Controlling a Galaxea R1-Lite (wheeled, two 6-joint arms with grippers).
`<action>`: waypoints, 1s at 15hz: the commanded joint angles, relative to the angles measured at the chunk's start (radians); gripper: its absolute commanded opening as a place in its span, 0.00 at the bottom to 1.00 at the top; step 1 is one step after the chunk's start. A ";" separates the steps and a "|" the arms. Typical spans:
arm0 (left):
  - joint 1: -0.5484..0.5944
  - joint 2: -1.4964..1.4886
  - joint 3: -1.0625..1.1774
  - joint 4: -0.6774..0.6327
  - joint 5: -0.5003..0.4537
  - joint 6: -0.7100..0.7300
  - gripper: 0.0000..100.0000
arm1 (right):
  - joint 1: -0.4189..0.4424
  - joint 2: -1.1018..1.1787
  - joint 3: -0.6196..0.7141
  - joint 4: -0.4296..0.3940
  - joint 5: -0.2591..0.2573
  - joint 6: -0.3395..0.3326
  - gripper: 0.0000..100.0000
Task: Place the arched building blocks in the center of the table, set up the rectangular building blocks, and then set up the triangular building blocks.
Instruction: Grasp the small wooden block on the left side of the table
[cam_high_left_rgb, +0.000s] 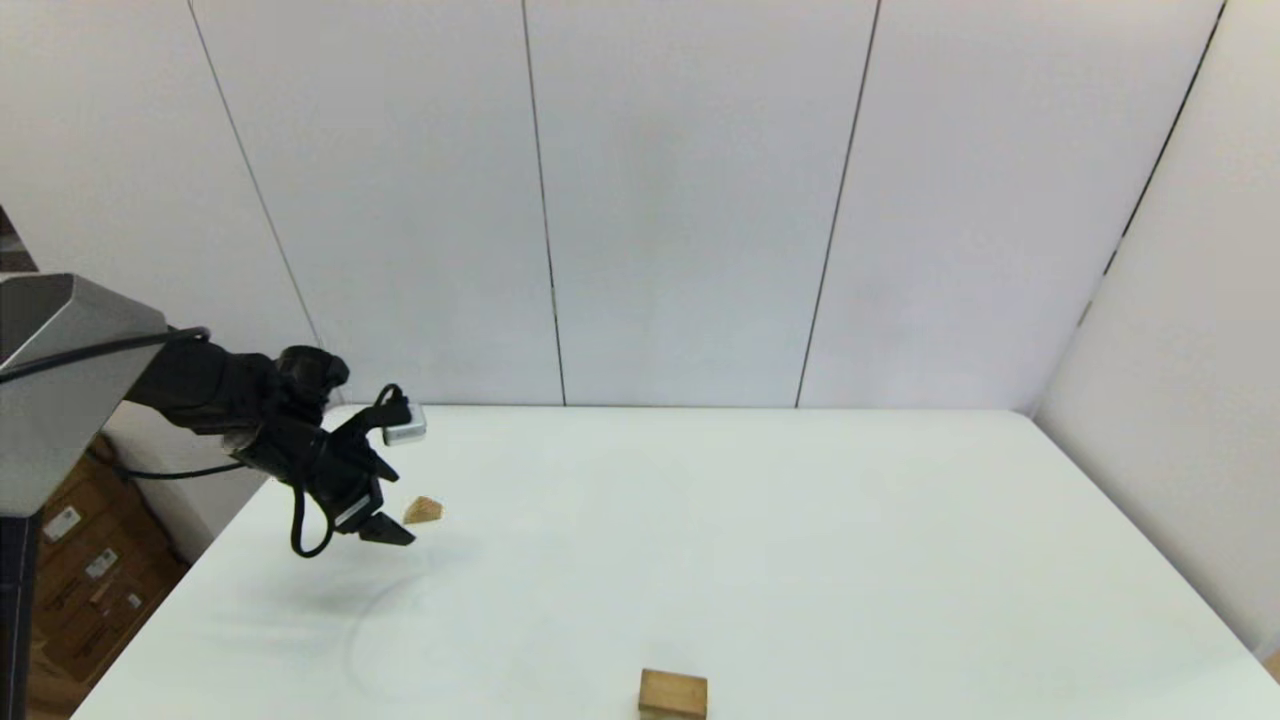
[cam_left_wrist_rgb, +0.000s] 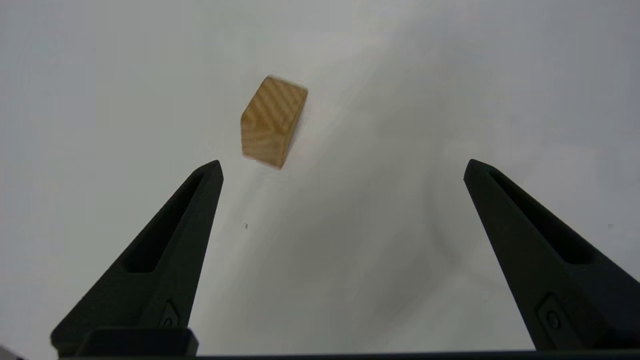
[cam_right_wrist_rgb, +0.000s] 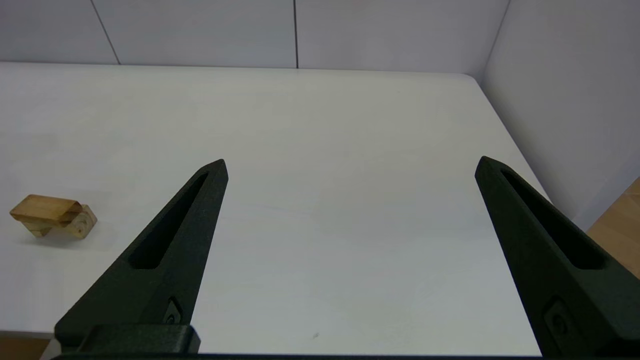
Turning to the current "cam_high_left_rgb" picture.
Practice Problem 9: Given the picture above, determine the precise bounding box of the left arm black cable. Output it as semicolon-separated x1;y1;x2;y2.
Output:
0;326;341;559

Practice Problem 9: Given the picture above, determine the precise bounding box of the left camera mount bracket black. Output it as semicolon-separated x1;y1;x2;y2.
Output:
335;383;413;451

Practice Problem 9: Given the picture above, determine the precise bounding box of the rectangular wooden building block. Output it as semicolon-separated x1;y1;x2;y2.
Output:
639;668;709;713

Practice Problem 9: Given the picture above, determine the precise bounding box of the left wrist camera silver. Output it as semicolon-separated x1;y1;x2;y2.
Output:
383;403;428;446

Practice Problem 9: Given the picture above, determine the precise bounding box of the cardboard box with white labels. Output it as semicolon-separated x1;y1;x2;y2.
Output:
40;435;191;691

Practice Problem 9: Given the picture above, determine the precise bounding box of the plain brown cardboard box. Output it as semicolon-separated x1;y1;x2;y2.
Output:
30;640;93;720

